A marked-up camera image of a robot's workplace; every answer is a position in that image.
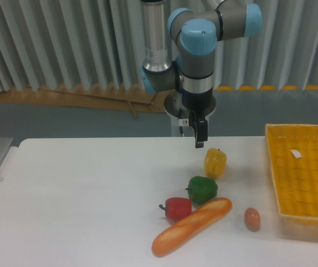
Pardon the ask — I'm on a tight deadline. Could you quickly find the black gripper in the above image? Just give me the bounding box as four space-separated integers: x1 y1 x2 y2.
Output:
182 88 214 149

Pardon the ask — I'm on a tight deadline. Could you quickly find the yellow bell pepper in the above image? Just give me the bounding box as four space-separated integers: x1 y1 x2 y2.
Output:
204 148 227 180

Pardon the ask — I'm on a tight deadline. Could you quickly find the green bell pepper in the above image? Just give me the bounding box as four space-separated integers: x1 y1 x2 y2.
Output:
185 176 218 205

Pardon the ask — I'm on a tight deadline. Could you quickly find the red bell pepper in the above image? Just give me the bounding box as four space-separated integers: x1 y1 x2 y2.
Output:
159 197 192 220

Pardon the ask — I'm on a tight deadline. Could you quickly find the orange baguette bread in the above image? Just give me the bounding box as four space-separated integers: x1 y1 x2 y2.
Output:
151 197 233 257

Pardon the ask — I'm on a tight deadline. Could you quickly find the brown egg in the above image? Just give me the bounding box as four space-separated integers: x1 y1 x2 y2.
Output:
244 207 261 231

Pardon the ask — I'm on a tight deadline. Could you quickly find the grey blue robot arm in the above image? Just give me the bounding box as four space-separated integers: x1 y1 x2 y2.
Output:
141 1 263 148

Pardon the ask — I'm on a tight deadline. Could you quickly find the yellow woven basket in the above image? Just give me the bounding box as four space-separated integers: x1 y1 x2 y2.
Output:
265 123 318 225

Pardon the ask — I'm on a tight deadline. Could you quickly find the brown cardboard sheet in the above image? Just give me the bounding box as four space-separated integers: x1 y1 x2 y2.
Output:
0 82 172 118

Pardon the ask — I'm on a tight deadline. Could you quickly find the white paper label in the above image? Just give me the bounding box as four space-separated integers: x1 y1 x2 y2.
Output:
290 149 302 159

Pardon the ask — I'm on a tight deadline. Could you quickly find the grey pleated curtain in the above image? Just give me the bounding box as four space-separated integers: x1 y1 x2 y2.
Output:
0 1 318 91

